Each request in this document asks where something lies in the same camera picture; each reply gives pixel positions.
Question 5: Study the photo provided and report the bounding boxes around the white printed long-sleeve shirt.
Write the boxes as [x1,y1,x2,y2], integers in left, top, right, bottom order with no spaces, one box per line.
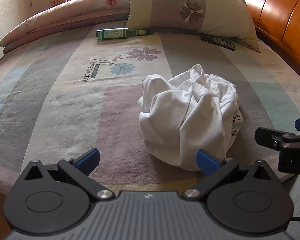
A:
[137,64,244,172]

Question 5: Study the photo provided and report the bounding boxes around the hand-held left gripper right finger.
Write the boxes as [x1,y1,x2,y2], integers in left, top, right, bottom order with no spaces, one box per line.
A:
[181,149,273,202]

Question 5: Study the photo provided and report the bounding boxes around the wooden headboard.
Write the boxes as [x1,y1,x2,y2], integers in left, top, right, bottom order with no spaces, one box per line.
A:
[214,0,300,75]

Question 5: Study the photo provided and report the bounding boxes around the floral patchwork pillow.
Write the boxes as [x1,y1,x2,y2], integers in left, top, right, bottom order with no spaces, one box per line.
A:
[125,0,261,53]

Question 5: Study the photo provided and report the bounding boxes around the green glass bottle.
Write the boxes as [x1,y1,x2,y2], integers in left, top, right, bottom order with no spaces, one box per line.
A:
[96,27,153,41]

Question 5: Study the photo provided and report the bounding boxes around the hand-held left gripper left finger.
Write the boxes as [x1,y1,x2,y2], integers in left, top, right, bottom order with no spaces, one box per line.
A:
[24,148,115,202]

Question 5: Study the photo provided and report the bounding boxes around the folded pink floral quilt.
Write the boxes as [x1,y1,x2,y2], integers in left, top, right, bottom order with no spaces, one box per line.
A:
[0,0,134,54]

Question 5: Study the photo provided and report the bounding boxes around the phone in printed case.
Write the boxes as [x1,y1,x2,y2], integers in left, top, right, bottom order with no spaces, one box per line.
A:
[200,33,236,52]

